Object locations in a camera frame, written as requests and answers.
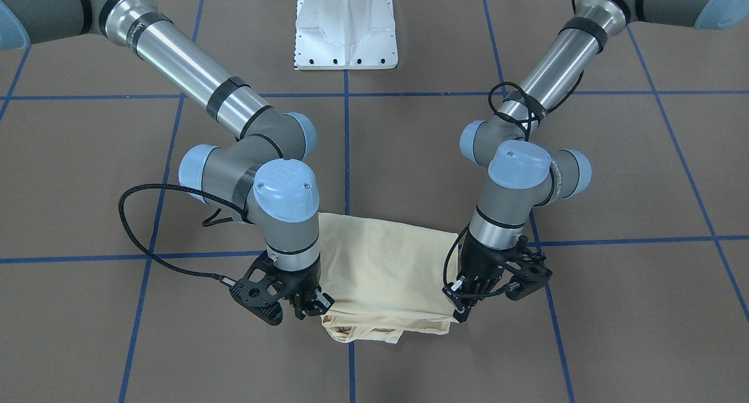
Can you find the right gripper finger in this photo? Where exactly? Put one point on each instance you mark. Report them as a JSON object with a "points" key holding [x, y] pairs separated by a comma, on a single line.
{"points": [[322, 303], [305, 309]]}

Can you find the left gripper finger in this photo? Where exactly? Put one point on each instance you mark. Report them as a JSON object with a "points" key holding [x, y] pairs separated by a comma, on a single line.
{"points": [[453, 291], [462, 310]]}

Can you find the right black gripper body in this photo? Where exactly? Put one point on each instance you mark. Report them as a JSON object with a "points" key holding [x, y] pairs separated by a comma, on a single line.
{"points": [[302, 282]]}

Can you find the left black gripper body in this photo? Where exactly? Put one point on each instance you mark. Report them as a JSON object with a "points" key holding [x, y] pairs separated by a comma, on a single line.
{"points": [[481, 267]]}

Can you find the cream long-sleeve printed shirt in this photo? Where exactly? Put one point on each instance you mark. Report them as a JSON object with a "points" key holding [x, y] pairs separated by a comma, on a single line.
{"points": [[385, 278]]}

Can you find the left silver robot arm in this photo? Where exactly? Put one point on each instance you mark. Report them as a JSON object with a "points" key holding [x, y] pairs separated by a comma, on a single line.
{"points": [[521, 175]]}

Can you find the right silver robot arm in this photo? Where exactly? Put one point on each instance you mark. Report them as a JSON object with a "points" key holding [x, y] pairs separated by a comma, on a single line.
{"points": [[262, 179]]}

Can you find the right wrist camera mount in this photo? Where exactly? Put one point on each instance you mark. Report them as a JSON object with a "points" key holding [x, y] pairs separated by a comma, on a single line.
{"points": [[261, 288]]}

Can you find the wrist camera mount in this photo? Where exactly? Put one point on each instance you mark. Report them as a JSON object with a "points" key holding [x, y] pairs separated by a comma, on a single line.
{"points": [[528, 269], [261, 288]]}

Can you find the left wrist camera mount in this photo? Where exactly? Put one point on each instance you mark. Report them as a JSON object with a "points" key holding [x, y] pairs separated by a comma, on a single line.
{"points": [[528, 269]]}

